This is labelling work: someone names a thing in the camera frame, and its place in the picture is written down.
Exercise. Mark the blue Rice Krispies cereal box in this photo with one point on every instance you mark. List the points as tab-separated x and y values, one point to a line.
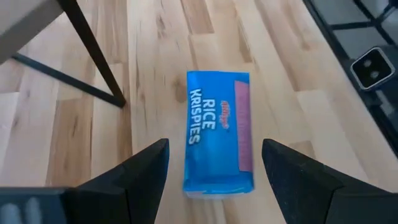
214	155

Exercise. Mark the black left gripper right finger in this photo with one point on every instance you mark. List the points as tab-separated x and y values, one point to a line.
304	193

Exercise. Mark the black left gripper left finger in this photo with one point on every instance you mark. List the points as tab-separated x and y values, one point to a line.
133	193

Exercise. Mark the wooden shelf with black frame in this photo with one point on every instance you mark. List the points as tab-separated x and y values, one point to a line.
18	18

